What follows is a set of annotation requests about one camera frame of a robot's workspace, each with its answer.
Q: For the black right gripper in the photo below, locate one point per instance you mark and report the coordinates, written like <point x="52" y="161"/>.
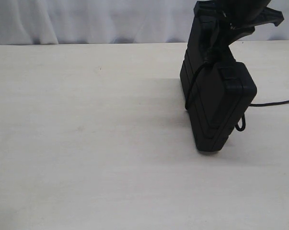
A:
<point x="240" y="16"/>

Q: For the white backdrop curtain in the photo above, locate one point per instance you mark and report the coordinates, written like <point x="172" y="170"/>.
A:
<point x="40" y="22"/>

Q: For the black plastic carry case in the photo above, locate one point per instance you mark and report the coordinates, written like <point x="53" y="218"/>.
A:
<point x="217" y="89"/>

